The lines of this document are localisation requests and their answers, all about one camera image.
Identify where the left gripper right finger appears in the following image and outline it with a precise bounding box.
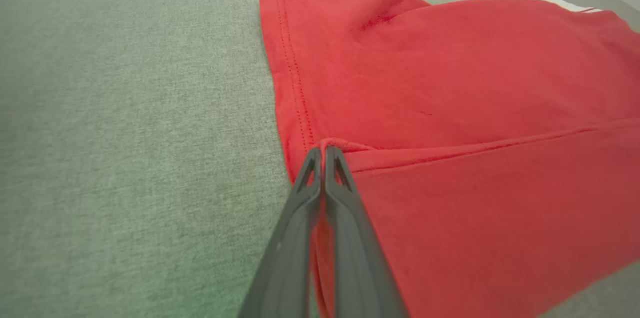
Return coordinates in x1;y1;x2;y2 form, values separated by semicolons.
325;146;408;318

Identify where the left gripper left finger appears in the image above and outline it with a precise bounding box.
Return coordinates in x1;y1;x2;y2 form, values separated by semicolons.
240;147;323;318

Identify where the red Bulls jersey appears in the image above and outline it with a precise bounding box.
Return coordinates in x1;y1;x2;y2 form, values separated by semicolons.
259;0;640;318

